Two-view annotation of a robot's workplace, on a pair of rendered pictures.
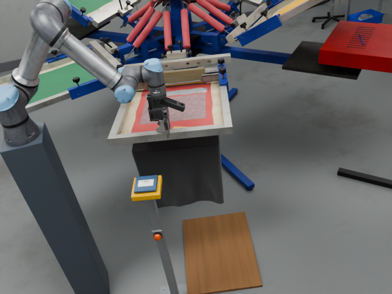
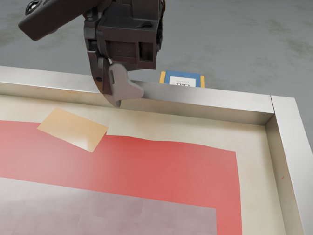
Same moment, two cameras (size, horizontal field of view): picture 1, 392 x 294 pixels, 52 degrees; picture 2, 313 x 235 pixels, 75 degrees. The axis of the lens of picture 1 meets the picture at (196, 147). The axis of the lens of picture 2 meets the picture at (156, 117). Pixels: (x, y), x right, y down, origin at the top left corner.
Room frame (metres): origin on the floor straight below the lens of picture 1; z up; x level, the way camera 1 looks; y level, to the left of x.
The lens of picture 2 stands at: (1.79, 0.19, 1.33)
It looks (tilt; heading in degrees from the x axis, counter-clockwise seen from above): 49 degrees down; 181
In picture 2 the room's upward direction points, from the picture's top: 3 degrees clockwise
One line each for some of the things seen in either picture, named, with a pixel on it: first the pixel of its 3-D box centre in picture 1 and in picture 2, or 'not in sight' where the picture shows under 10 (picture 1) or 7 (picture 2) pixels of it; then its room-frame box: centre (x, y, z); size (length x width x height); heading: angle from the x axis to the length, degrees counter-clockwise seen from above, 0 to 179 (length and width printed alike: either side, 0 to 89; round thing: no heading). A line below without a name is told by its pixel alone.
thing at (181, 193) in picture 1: (181, 178); not in sight; (1.61, 0.10, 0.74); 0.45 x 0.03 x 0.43; 85
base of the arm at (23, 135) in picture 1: (18, 127); not in sight; (1.53, 0.76, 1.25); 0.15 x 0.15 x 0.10
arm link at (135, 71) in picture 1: (130, 77); not in sight; (1.57, 0.23, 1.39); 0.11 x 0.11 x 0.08; 82
